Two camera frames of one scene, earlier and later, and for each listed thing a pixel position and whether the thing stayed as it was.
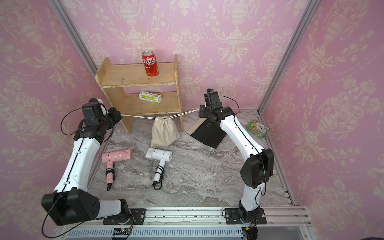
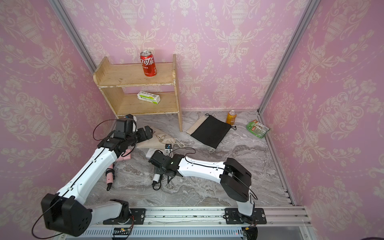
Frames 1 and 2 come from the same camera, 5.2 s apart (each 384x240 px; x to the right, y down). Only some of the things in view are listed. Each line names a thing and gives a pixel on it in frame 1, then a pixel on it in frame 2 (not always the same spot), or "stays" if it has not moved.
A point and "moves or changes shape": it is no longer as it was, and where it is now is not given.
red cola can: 150,63 stays
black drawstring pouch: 210,133 stays
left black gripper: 116,113 → 143,135
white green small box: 156,98 stays
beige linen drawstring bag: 164,132 moves or changes shape
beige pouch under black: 196,125 stays
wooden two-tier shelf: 113,77 stays
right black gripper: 203,114 → 158,171
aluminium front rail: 289,223 stays
